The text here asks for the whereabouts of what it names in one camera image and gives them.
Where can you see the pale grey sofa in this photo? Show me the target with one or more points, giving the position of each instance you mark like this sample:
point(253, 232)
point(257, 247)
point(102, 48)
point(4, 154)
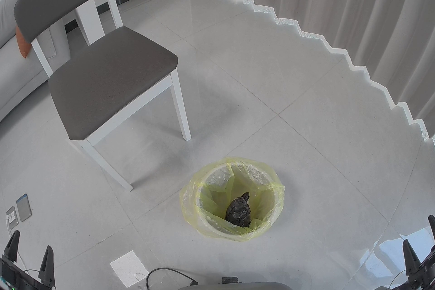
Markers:
point(13, 78)

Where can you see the black plastic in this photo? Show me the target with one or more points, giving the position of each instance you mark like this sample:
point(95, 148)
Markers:
point(239, 212)

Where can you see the white trash bin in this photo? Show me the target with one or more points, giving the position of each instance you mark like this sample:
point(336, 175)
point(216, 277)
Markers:
point(217, 176)

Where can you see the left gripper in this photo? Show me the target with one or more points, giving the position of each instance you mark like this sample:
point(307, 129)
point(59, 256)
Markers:
point(20, 276)

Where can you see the yellow plastic bag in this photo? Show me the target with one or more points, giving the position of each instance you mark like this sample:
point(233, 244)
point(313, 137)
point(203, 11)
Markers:
point(193, 200)

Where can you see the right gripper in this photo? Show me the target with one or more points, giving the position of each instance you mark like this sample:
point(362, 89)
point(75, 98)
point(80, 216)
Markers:
point(424, 273)

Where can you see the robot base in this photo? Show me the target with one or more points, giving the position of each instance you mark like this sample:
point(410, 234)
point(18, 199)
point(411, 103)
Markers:
point(238, 287)

